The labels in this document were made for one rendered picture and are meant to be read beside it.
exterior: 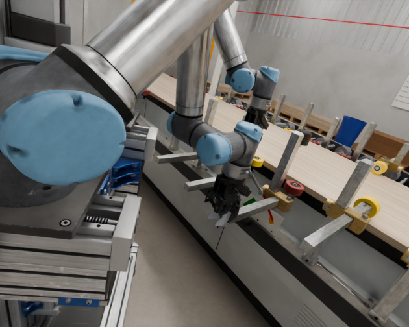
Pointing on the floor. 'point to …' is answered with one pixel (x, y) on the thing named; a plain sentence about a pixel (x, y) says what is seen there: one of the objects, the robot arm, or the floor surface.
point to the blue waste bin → (349, 130)
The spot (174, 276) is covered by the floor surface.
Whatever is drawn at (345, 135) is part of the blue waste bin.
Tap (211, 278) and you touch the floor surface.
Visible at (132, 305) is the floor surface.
